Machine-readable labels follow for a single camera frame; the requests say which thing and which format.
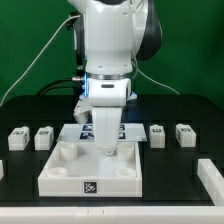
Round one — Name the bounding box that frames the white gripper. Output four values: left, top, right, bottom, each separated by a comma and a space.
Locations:
92, 107, 123, 156

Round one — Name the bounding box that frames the white square tabletop part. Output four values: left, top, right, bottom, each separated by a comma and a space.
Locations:
38, 141, 142, 197

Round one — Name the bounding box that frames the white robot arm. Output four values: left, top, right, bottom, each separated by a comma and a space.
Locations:
67, 0, 162, 155

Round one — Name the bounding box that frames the tag sheet with markers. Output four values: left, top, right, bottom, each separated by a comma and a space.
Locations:
58, 123, 147, 142

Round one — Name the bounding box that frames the white obstacle piece left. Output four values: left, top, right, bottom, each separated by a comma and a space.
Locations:
0, 160, 4, 181

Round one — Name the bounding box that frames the black cable at base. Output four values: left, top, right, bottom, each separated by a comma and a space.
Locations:
35, 77, 83, 96

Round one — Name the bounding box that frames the white obstacle wall right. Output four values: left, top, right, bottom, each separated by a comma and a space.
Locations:
197, 159, 224, 207

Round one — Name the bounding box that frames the white front rail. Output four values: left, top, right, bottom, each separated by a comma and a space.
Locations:
0, 206, 224, 224

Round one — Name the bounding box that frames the grey cable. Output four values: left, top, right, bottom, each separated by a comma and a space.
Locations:
0, 14, 82, 107

